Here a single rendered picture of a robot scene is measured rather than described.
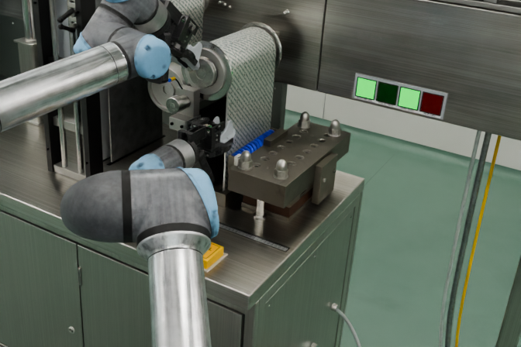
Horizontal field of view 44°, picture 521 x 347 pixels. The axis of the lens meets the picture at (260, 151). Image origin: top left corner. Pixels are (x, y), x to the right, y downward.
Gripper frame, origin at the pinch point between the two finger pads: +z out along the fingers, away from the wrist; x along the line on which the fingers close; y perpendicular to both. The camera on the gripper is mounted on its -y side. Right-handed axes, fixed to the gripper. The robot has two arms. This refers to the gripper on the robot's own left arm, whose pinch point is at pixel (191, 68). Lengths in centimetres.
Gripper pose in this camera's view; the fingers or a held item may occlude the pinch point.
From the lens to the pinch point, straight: 156.1
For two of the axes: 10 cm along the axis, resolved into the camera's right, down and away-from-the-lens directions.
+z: 3.5, 3.1, 8.9
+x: -8.7, -2.6, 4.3
